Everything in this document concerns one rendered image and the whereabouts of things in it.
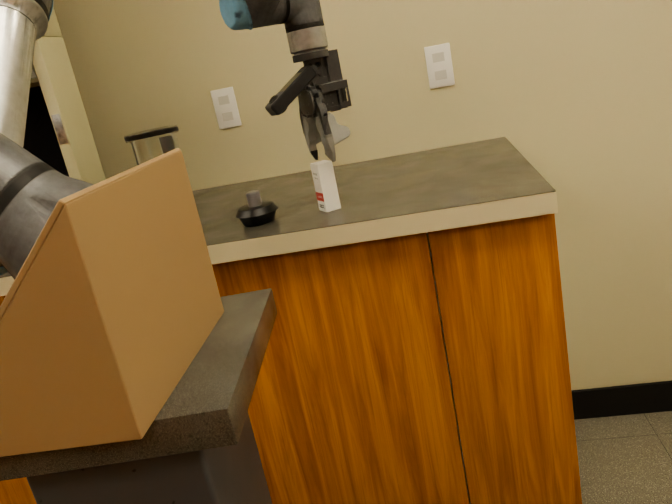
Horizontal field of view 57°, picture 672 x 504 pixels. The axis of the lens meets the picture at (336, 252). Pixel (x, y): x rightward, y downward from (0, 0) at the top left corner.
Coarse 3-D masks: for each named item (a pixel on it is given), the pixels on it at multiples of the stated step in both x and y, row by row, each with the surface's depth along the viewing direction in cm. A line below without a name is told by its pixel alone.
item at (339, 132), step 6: (330, 114) 121; (318, 120) 120; (330, 120) 121; (318, 126) 121; (330, 126) 121; (336, 126) 121; (342, 126) 122; (336, 132) 121; (342, 132) 122; (348, 132) 122; (324, 138) 120; (330, 138) 120; (336, 138) 121; (342, 138) 122; (324, 144) 121; (330, 144) 120; (330, 150) 121; (330, 156) 121
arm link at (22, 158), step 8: (0, 136) 67; (0, 144) 66; (8, 144) 67; (16, 144) 68; (0, 152) 65; (8, 152) 66; (16, 152) 67; (24, 152) 68; (0, 160) 65; (8, 160) 65; (16, 160) 66; (24, 160) 66; (32, 160) 67; (40, 160) 69; (0, 168) 64; (8, 168) 65; (16, 168) 65; (24, 168) 66; (0, 176) 64; (8, 176) 64; (0, 184) 64
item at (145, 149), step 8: (160, 128) 129; (168, 128) 122; (128, 136) 122; (160, 136) 122; (168, 136) 124; (136, 144) 122; (144, 144) 122; (152, 144) 122; (160, 144) 122; (168, 144) 124; (176, 144) 126; (136, 152) 123; (144, 152) 122; (152, 152) 122; (160, 152) 123; (136, 160) 124; (144, 160) 123
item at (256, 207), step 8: (248, 192) 128; (256, 192) 127; (248, 200) 127; (256, 200) 127; (240, 208) 129; (248, 208) 127; (256, 208) 126; (264, 208) 126; (272, 208) 127; (240, 216) 126; (248, 216) 125; (256, 216) 125; (264, 216) 126; (272, 216) 128; (248, 224) 127; (256, 224) 127
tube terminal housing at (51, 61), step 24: (48, 24) 147; (48, 48) 145; (48, 72) 144; (72, 72) 154; (48, 96) 145; (72, 96) 152; (72, 120) 151; (72, 144) 149; (72, 168) 150; (96, 168) 158
